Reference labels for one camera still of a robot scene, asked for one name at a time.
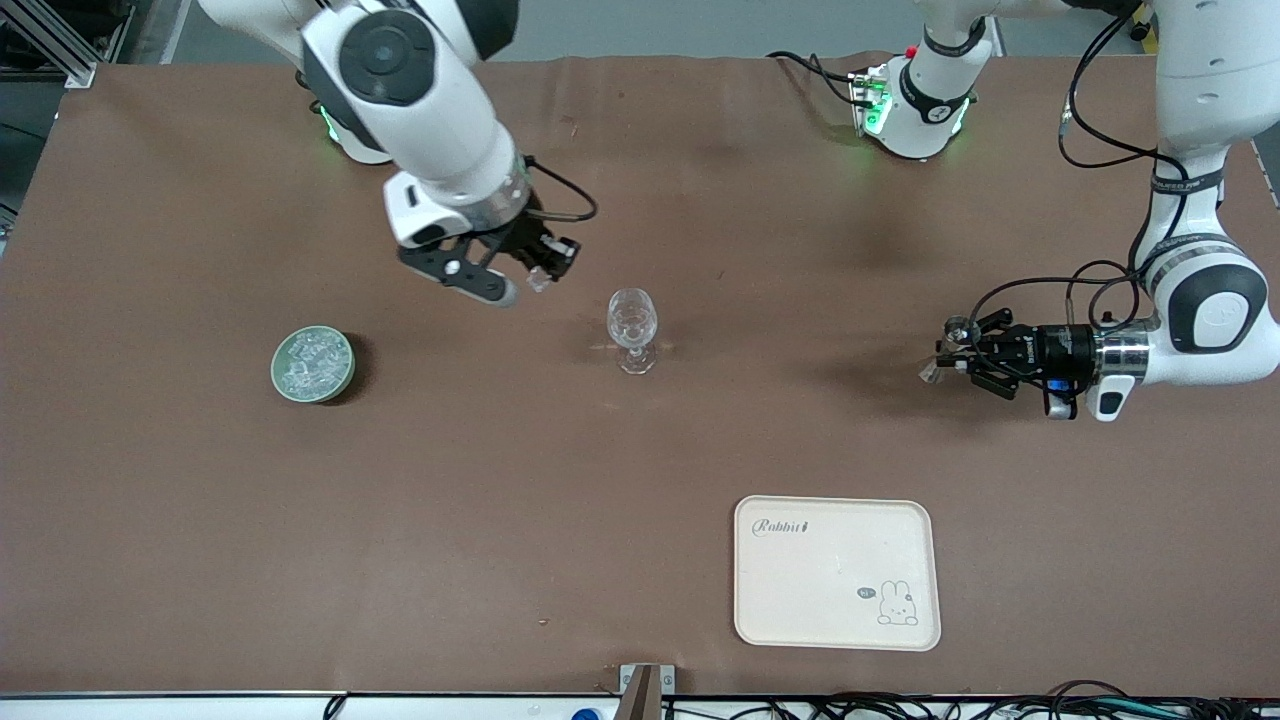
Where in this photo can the clear wine glass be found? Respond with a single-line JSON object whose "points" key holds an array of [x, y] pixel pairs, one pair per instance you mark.
{"points": [[632, 320]]}

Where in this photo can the cream tray with rabbit print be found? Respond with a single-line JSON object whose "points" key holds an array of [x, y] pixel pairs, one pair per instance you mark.
{"points": [[835, 575]]}

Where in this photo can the clear plastic ice cube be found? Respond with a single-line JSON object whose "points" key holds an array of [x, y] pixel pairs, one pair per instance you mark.
{"points": [[538, 281]]}

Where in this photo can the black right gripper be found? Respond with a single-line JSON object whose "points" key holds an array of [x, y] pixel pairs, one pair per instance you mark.
{"points": [[521, 238]]}

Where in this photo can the mint green round bowl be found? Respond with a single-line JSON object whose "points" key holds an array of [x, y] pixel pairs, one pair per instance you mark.
{"points": [[278, 372]]}

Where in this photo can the small metal jigger cup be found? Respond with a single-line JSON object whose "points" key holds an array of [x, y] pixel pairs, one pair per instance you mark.
{"points": [[945, 355]]}

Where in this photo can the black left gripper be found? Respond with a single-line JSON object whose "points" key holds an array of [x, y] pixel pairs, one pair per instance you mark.
{"points": [[1052, 349]]}

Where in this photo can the grey metal camera bracket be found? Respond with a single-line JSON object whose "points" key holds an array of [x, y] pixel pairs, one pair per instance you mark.
{"points": [[647, 690]]}

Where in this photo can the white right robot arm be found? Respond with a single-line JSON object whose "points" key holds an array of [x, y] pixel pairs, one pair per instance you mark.
{"points": [[420, 110]]}

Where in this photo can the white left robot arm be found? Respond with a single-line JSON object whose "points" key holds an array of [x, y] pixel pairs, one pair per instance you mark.
{"points": [[1215, 320]]}

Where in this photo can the aluminium frame profile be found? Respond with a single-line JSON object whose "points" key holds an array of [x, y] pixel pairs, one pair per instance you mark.
{"points": [[60, 40]]}

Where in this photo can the brown table cover sheet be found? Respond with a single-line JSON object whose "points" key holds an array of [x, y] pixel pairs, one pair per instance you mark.
{"points": [[500, 500]]}

